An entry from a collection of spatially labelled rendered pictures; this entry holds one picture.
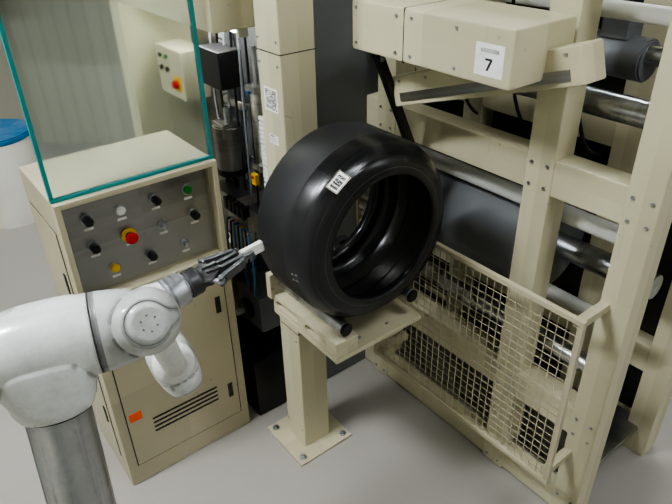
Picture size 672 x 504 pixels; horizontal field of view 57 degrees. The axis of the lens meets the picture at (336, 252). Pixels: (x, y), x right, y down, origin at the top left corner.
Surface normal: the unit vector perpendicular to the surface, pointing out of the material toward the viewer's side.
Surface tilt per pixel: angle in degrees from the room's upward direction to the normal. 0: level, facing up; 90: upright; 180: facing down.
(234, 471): 0
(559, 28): 90
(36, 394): 76
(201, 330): 90
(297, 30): 90
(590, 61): 72
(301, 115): 90
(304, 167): 38
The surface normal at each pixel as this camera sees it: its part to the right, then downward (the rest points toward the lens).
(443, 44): -0.79, 0.33
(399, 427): -0.02, -0.85
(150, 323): 0.46, -0.08
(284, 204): -0.70, -0.14
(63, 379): 0.52, 0.29
